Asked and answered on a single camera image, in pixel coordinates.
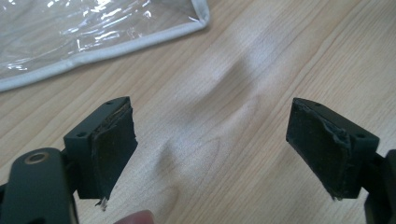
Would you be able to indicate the clear plastic bag white trim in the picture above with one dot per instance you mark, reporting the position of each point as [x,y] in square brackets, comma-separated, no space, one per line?
[77,34]

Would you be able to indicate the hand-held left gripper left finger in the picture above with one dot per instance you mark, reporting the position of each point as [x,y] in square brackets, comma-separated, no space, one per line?
[102,149]

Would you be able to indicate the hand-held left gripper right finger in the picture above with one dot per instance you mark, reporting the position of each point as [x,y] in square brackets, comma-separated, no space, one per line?
[327,146]

